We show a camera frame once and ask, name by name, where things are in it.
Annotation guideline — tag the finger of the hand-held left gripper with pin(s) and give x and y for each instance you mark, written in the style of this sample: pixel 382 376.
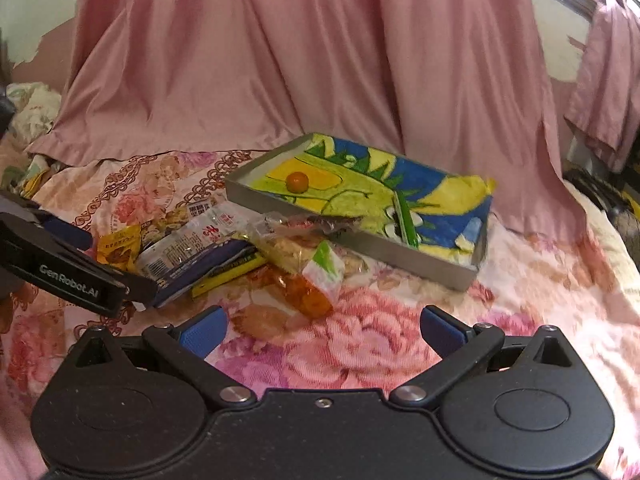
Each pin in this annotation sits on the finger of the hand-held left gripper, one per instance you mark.
pixel 65 230
pixel 70 277

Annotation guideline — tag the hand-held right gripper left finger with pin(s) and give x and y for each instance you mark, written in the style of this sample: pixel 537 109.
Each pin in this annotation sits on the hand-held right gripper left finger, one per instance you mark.
pixel 202 332

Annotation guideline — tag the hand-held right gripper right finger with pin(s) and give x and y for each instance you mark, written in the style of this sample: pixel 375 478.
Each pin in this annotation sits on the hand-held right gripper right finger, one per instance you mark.
pixel 442 331

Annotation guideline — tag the gold packet with brown picture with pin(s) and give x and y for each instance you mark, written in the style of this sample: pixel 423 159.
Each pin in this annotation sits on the gold packet with brown picture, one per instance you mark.
pixel 120 250

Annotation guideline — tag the yellow biscuit packet purple label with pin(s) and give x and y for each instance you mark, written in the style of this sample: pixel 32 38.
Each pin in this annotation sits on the yellow biscuit packet purple label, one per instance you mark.
pixel 200 272

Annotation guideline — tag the white snack packet red print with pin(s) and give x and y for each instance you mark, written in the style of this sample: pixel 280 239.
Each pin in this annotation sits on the white snack packet red print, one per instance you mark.
pixel 192 242

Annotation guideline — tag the grey cardboard tray box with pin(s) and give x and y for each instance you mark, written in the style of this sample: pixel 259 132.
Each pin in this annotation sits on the grey cardboard tray box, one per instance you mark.
pixel 350 255

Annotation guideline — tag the clear cracker packet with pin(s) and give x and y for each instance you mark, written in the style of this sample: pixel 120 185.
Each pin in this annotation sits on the clear cracker packet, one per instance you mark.
pixel 292 252

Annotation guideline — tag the green and white small packet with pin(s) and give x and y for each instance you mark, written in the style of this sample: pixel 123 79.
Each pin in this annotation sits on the green and white small packet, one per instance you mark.
pixel 325 270

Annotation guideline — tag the floral pink bedsheet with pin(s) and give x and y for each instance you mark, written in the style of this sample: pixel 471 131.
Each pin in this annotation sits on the floral pink bedsheet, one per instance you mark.
pixel 380 340

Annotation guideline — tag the green stick packet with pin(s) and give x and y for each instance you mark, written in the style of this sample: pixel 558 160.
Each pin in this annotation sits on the green stick packet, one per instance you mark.
pixel 406 220

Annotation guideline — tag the crumpled pale floral cloth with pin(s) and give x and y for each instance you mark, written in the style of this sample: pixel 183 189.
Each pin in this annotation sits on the crumpled pale floral cloth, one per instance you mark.
pixel 32 110

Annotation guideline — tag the clear wrapper with dark bar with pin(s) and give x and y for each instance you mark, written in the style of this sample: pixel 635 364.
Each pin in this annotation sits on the clear wrapper with dark bar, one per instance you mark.
pixel 310 223

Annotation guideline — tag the yellow blue printed box lining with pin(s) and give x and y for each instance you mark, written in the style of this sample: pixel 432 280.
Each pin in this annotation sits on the yellow blue printed box lining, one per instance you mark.
pixel 350 195

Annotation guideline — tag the round orange candy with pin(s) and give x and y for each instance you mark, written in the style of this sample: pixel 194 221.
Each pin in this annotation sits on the round orange candy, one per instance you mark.
pixel 296 181

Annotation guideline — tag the dark mesh object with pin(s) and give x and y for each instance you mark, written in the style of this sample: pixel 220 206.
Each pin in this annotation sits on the dark mesh object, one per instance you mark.
pixel 600 195

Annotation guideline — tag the pink satin curtain cloth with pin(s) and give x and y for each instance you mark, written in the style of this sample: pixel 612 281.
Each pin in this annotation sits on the pink satin curtain cloth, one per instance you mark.
pixel 300 50

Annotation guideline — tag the hanging pink garment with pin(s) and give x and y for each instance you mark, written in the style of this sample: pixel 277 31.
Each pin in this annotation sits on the hanging pink garment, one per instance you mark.
pixel 607 85

